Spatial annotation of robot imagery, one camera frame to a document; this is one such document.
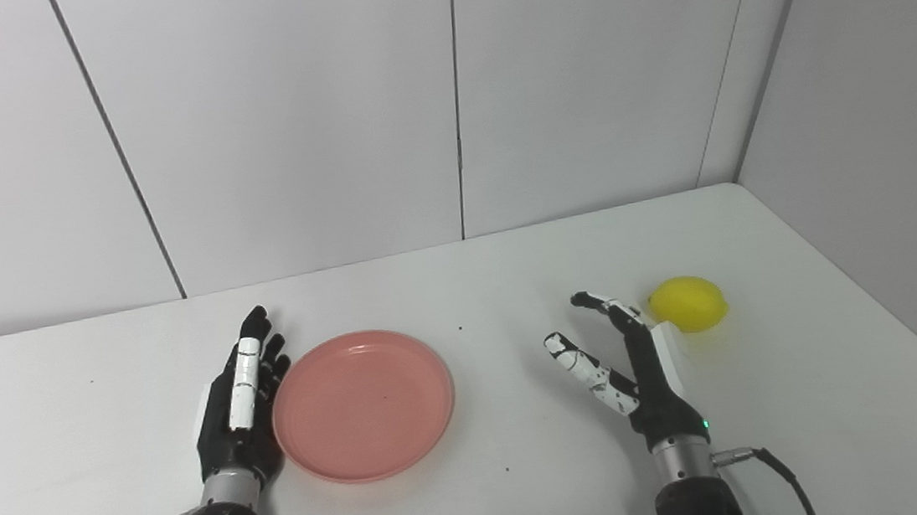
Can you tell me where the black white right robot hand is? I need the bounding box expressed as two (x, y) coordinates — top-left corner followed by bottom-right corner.
(538, 280), (713, 461)

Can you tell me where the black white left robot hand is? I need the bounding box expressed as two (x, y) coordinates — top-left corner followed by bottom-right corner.
(180, 303), (303, 490)

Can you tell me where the yellow lemon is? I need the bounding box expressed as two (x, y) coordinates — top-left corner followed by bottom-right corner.
(646, 272), (731, 337)

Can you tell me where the pink round plate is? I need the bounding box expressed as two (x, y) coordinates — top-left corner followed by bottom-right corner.
(265, 322), (463, 491)

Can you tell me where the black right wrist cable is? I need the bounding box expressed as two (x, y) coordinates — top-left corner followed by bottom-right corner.
(711, 441), (821, 515)

